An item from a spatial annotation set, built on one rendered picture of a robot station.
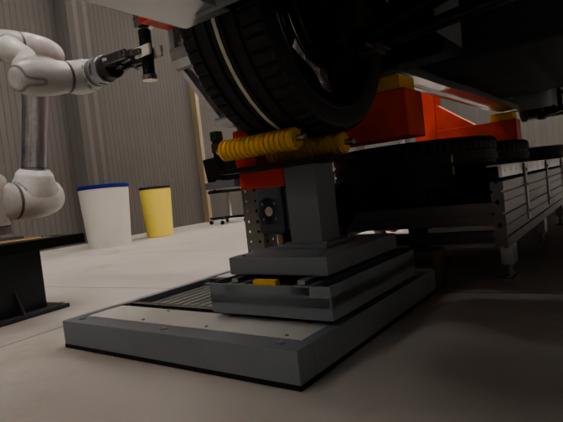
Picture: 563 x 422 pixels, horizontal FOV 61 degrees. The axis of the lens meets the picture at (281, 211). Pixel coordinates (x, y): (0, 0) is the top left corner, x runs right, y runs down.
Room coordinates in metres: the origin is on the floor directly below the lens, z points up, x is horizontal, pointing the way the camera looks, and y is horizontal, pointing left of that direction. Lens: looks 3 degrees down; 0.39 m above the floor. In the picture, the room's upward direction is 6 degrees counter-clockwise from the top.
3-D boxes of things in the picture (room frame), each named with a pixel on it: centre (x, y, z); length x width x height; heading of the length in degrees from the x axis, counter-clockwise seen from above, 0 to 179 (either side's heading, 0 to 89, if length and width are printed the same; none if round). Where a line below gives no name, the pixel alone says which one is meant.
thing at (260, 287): (1.33, -0.09, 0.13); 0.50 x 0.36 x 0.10; 144
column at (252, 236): (2.23, 0.10, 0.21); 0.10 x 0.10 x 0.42; 54
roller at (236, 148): (1.28, 0.04, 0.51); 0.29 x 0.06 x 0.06; 54
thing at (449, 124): (3.38, -1.42, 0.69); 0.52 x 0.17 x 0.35; 54
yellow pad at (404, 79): (1.72, -0.42, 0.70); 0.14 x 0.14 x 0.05; 54
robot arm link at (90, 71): (1.56, 0.52, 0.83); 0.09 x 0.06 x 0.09; 144
